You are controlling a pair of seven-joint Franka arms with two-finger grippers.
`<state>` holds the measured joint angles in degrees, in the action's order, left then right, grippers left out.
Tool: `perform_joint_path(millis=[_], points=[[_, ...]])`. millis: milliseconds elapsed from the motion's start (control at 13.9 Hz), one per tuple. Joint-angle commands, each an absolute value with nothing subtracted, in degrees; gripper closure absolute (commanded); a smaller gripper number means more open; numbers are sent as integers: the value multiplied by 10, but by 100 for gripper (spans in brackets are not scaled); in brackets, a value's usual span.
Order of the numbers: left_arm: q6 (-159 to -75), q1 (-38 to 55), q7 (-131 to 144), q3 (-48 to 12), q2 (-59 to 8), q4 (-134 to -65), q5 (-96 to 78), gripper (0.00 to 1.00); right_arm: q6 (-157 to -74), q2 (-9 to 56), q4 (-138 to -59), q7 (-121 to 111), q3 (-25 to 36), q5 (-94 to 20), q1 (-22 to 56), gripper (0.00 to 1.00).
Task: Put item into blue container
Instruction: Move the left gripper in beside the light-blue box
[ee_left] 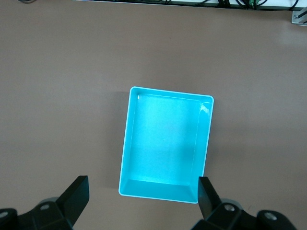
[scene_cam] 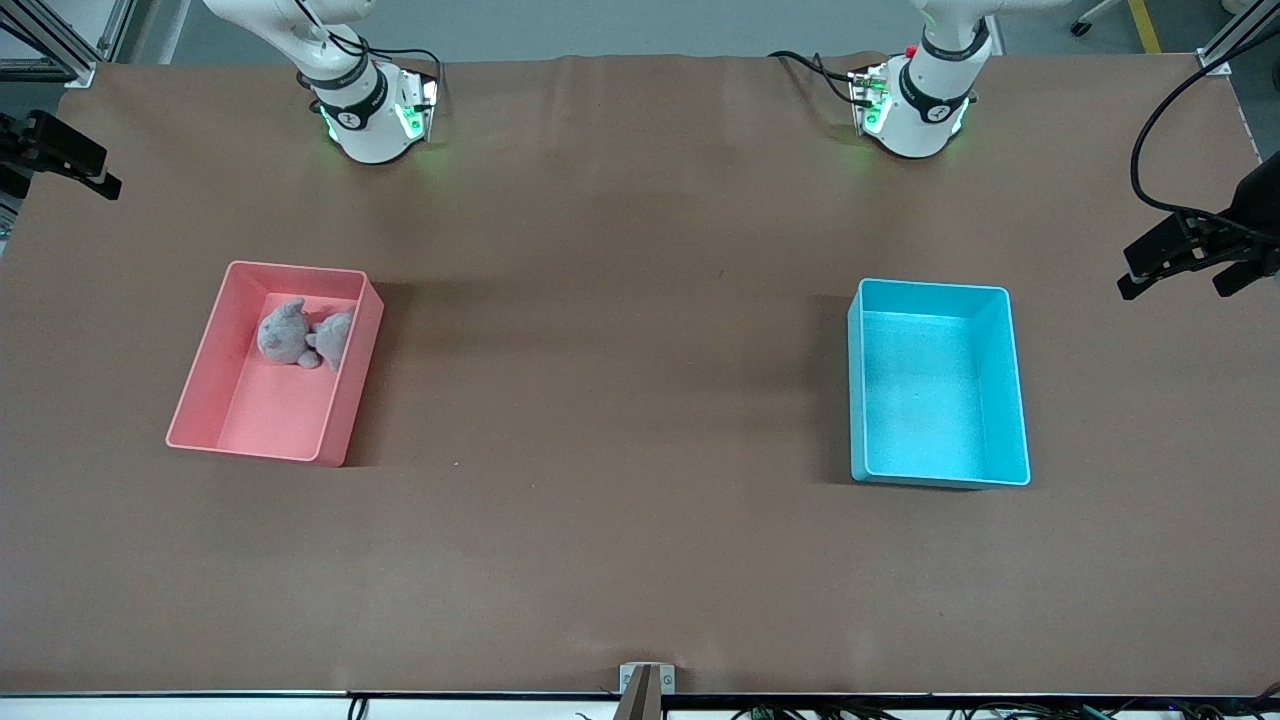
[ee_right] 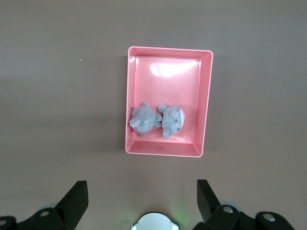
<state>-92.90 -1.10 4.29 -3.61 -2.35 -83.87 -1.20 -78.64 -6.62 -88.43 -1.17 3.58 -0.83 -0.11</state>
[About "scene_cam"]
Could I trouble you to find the blue plastic box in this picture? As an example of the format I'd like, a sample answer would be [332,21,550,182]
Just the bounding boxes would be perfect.
[847,277,1032,489]

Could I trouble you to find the right arm base connector plate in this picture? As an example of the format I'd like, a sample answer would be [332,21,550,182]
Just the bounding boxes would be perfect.
[393,72,442,143]

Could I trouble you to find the pink plastic box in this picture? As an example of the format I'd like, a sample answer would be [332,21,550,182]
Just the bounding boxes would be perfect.
[165,260,386,469]

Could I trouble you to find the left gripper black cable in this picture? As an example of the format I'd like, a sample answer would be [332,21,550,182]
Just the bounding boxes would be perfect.
[1129,55,1241,223]

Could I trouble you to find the left arm base black cable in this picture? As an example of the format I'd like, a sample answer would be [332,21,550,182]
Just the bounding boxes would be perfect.
[768,50,861,107]

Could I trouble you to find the brown camera post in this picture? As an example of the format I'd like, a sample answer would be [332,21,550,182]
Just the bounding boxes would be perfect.
[612,668,663,720]

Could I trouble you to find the aluminium frame profile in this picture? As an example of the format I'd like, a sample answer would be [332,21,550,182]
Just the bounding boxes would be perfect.
[1197,0,1280,77]
[0,0,136,87]

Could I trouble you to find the right arm base black cable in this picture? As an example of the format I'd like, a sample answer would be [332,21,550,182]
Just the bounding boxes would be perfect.
[375,47,445,101]

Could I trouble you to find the white office chair leg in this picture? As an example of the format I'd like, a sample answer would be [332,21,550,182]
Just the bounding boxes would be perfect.
[1070,0,1127,39]

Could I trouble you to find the grey plush toy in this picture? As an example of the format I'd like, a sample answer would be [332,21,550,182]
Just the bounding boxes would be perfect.
[256,297,323,370]
[305,305,357,373]

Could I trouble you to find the arm base black cable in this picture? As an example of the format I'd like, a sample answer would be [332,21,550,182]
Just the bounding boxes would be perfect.
[375,47,445,101]
[768,50,861,107]

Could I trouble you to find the left arm base connector plate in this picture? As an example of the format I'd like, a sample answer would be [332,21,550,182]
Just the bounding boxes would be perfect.
[848,62,893,138]

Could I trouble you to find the brown table cover sheet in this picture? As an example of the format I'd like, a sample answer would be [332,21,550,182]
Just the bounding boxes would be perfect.
[0,52,1280,697]

